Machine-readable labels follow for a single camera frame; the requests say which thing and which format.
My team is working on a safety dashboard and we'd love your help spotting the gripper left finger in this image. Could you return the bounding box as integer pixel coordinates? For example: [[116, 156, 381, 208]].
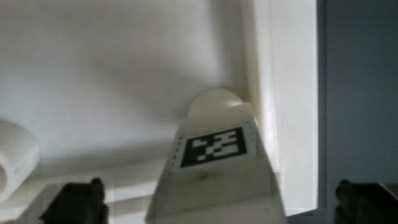
[[38, 178, 108, 224]]

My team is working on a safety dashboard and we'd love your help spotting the white leg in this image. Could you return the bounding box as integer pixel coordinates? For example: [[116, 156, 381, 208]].
[[145, 88, 287, 224]]

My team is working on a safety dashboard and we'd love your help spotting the white square tabletop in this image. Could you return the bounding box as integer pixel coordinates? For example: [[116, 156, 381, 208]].
[[0, 0, 317, 224]]

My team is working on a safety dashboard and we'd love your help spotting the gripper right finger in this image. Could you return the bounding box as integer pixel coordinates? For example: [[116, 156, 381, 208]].
[[333, 180, 398, 224]]

